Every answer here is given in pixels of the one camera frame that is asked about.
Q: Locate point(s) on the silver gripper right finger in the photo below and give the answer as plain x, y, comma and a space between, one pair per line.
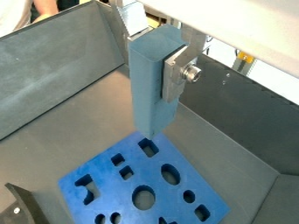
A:
179, 66

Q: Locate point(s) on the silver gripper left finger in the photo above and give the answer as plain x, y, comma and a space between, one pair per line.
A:
129, 12

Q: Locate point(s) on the blue-grey rectangular block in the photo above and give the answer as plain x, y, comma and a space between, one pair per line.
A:
154, 113

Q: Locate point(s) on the yellow black clamp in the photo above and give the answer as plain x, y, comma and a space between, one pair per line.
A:
244, 60

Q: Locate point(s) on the white robot housing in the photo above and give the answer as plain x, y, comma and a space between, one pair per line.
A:
260, 27

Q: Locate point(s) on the person in white shirt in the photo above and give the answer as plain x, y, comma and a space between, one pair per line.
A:
19, 13

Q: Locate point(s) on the grey plastic bin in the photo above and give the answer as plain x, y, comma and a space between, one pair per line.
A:
67, 109

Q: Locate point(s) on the blue shape sorting board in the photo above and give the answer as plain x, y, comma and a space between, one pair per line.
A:
140, 183

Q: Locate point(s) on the black curved bracket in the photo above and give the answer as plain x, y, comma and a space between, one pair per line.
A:
24, 211

